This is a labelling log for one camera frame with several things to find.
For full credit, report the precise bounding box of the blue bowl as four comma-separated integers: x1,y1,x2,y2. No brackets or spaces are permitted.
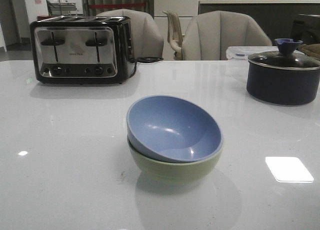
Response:
126,95,223,163

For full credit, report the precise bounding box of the green bowl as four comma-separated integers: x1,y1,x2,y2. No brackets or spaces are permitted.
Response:
128,141,224,183

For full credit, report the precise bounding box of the beige armchair left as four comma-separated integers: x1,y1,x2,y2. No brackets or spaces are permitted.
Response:
97,9,164,58

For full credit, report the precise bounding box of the beige armchair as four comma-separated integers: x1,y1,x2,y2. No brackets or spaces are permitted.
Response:
182,11,272,61
97,9,164,58

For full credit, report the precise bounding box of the cream plastic chair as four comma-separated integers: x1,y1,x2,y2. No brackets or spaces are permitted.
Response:
163,11,184,60

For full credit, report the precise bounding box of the beige armchair right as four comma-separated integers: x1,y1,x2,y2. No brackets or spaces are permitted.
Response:
182,11,272,61

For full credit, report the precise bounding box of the clear plastic food container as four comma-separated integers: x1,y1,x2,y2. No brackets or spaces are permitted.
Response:
225,46,278,61

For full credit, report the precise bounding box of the white cabinet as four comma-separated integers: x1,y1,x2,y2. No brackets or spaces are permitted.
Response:
154,0,199,61

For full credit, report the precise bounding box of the black and chrome toaster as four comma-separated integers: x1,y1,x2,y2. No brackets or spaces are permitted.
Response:
29,16,136,84

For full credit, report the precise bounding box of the dark blue cooking pot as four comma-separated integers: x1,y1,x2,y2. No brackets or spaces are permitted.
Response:
246,63,320,105

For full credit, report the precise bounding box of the glass pot lid blue knob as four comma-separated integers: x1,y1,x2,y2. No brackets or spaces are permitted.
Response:
248,38,320,71

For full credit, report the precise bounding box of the metal cart in background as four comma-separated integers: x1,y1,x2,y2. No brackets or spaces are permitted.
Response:
46,0,77,16

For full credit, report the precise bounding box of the brown cushion at right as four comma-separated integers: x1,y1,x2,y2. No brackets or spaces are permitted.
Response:
298,43,320,59

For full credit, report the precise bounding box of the dark appliance at right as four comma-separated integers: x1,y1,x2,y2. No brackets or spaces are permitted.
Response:
290,14,320,45

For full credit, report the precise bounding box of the black toaster power cord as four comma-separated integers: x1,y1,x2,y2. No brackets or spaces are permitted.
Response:
129,56,164,78

